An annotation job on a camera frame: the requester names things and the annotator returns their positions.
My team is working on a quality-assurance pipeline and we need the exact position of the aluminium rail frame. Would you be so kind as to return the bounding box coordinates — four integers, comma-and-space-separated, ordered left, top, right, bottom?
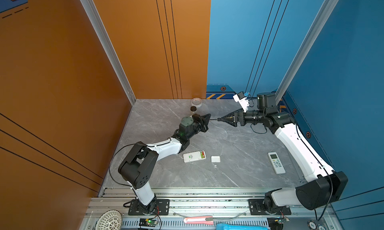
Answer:
80, 188, 343, 230

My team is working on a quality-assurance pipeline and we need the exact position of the white battery cover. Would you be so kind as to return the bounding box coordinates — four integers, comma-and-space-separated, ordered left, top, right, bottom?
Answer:
211, 156, 221, 163

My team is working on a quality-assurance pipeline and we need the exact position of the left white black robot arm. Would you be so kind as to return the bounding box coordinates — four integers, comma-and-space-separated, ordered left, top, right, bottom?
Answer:
118, 114, 211, 212

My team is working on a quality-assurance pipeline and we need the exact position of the white remote with display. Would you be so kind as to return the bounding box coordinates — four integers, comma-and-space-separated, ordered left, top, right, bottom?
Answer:
268, 152, 286, 175

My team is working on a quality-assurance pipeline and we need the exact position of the cyan cylinder object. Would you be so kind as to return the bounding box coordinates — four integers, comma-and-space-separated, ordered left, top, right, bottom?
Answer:
216, 223, 269, 230

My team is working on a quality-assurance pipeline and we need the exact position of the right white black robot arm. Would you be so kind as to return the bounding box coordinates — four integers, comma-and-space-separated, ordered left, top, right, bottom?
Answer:
218, 92, 348, 214

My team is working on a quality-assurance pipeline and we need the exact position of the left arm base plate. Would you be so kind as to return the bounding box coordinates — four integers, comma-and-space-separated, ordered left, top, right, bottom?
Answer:
128, 199, 170, 216

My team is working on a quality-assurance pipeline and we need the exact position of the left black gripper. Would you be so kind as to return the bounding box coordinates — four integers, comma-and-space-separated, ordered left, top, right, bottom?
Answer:
186, 113, 210, 142

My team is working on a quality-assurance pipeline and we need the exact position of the green circuit board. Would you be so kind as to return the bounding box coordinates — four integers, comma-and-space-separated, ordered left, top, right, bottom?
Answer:
139, 218, 160, 229

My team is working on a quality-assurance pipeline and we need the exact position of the pink box cutter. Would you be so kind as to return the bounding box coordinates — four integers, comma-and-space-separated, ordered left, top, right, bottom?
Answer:
183, 216, 214, 226

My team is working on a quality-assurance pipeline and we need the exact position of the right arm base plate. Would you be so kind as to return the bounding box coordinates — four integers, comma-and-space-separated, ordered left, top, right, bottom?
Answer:
248, 199, 292, 216

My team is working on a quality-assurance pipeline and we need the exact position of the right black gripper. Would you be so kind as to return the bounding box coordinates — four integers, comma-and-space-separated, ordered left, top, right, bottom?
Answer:
221, 107, 266, 128

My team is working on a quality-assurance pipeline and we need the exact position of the black yellow screwdriver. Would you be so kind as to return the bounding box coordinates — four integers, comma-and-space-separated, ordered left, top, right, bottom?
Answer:
210, 117, 233, 122

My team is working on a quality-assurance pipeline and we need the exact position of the white mesh basket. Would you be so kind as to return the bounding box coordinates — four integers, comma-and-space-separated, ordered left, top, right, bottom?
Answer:
95, 210, 123, 230

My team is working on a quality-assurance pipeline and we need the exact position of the white remote control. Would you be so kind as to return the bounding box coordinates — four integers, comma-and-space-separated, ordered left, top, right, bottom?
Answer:
183, 151, 207, 163

